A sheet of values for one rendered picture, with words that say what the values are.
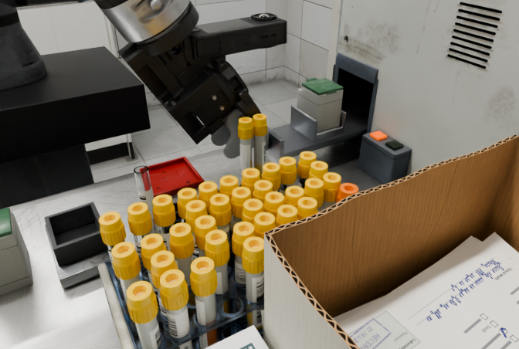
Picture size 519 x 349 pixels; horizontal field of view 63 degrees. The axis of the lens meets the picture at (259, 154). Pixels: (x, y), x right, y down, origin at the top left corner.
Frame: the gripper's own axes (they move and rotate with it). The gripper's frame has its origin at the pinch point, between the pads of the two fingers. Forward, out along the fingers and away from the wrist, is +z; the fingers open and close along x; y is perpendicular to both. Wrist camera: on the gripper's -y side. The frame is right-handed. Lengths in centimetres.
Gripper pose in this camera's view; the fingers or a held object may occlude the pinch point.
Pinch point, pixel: (265, 139)
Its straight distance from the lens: 54.3
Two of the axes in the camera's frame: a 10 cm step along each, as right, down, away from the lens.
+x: 4.9, 4.5, -7.4
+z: 4.4, 6.1, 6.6
